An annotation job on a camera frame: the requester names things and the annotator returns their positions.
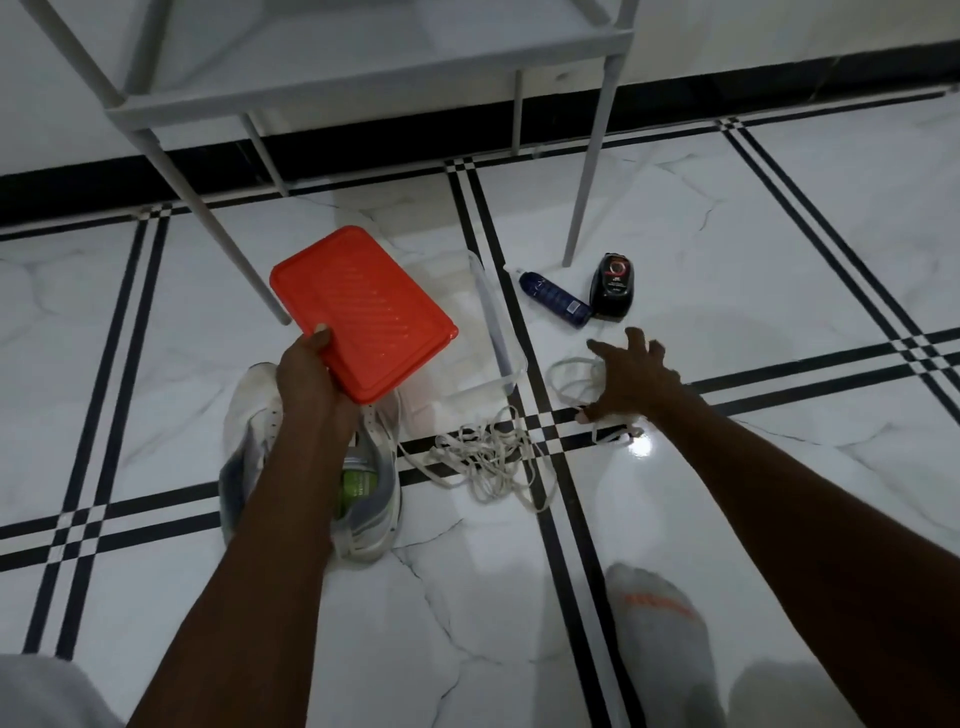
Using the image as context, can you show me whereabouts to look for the person's left hand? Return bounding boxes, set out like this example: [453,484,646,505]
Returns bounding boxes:
[275,323,363,445]

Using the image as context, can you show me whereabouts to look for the person's right hand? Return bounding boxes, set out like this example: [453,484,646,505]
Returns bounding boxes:
[575,327,688,427]

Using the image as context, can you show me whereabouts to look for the white sneaker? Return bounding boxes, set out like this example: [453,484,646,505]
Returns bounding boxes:
[217,362,290,545]
[329,389,404,564]

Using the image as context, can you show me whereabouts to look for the red plastic lid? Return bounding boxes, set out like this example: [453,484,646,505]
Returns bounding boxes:
[268,224,460,406]

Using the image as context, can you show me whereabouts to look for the person's right forearm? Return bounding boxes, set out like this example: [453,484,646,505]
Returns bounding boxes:
[648,389,960,728]

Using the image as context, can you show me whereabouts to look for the person's left forearm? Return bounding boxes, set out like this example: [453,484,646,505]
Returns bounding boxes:
[127,419,361,728]

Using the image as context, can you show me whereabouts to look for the black shoe polish container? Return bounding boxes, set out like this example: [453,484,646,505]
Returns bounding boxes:
[588,252,637,322]

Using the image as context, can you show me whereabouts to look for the grey metal shelf rack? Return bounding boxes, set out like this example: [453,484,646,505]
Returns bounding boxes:
[18,0,639,328]

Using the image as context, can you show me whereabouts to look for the dark blue spray bottle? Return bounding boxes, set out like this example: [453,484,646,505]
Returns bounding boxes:
[509,266,594,330]

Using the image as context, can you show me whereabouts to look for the white sock with orange print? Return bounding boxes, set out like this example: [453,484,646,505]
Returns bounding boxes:
[603,563,729,728]

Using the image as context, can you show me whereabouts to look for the white shorts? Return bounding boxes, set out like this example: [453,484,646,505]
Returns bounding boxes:
[0,653,125,728]

